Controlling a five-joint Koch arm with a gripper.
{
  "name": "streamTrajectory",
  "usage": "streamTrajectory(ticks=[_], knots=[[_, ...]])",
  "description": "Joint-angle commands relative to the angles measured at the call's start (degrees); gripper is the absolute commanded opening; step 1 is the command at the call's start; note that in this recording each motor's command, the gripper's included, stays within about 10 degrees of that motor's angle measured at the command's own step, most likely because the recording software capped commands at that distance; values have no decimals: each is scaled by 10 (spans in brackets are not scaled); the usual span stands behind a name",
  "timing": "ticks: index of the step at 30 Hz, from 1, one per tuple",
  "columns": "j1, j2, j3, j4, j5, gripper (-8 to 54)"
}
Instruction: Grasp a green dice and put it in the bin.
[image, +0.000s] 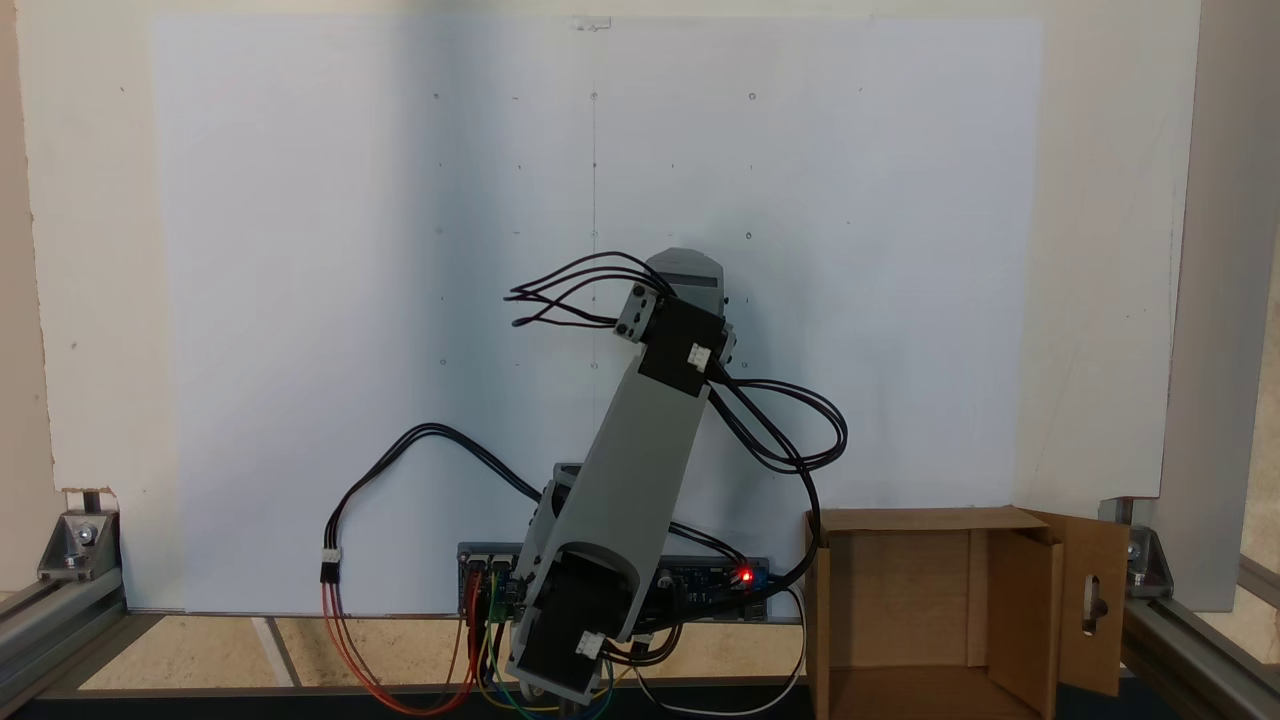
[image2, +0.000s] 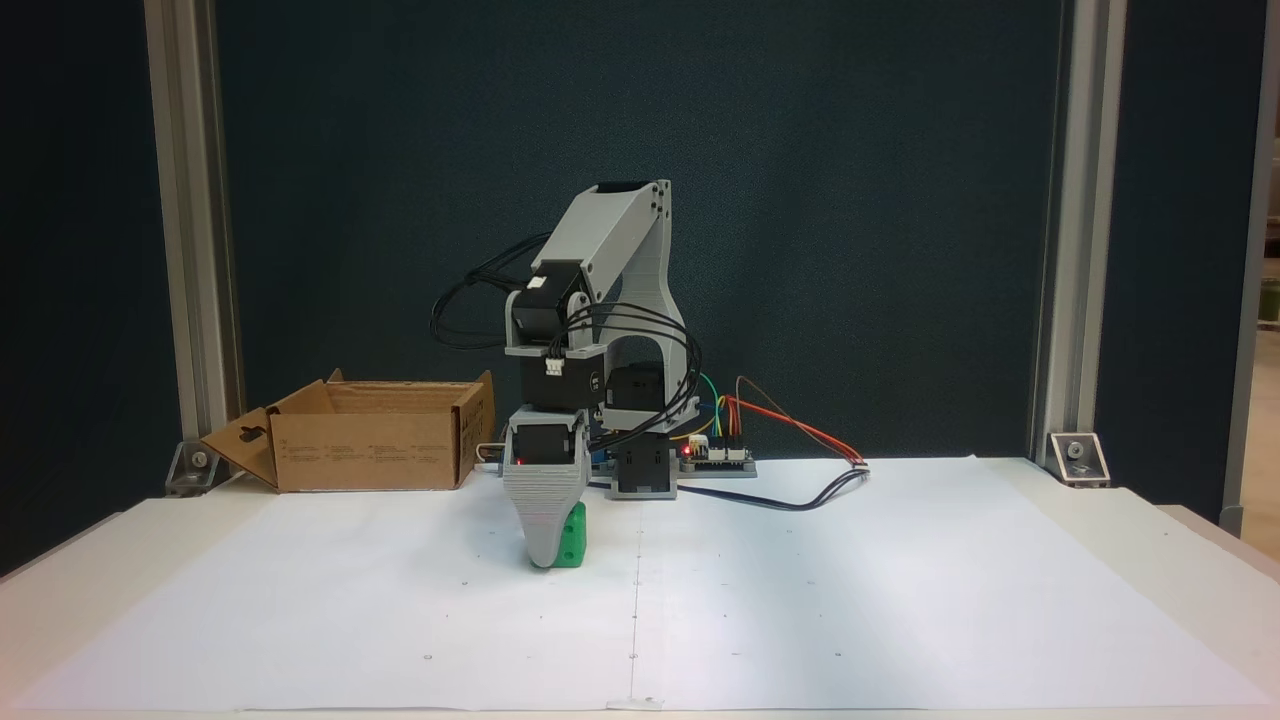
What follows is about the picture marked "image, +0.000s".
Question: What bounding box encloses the black motor cable bundle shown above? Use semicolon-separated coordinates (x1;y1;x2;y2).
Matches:
505;252;661;329
700;365;849;621

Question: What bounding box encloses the white cable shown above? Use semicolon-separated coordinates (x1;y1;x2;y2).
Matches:
635;590;807;717

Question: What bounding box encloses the coloured jumper wire bundle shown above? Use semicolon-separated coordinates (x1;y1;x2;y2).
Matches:
455;570;613;717

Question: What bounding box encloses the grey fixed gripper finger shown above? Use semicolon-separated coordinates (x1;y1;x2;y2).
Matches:
646;249;725;278

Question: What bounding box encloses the white paper sheet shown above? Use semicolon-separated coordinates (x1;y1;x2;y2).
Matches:
150;15;1043;616

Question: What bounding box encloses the aluminium frame rail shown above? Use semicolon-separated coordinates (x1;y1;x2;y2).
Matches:
1120;598;1280;720
0;568;129;706

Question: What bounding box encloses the cardboard box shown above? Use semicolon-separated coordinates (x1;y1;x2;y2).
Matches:
803;505;1132;720

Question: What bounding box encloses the small controller circuit board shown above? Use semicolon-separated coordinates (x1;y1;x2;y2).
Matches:
458;543;531;623

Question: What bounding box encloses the metal corner bracket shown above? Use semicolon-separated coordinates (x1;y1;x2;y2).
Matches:
1125;525;1173;599
38;510;121;581

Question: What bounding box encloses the orange wire bundle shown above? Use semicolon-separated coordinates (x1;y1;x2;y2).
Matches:
320;575;486;717

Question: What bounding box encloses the black extension cable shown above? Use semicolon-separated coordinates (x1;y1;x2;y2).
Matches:
322;422;546;586

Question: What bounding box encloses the blue circuit board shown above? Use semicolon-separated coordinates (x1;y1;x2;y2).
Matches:
650;555;773;623

